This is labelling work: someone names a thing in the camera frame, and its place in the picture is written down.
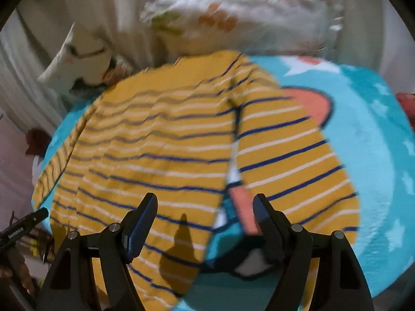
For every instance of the white floral ruffled pillow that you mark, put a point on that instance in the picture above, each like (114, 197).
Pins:
(259, 16)

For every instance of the turquoise printed blanket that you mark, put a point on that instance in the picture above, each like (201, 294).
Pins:
(373, 155)

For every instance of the yellow striped shirt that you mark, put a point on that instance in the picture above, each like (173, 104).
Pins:
(162, 136)

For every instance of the red cloth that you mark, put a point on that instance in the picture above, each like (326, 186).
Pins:
(407, 103)

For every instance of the dark red thing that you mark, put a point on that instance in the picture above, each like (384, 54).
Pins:
(38, 141)

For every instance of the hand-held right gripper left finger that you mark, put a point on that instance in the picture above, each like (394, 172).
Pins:
(142, 228)

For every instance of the dark patterned cloth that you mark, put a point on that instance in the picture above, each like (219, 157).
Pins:
(77, 61)

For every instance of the white curtain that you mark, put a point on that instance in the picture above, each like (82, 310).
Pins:
(29, 81)

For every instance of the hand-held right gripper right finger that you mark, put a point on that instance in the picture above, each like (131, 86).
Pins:
(266, 230)

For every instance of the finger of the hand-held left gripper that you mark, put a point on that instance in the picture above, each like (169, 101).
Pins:
(24, 225)

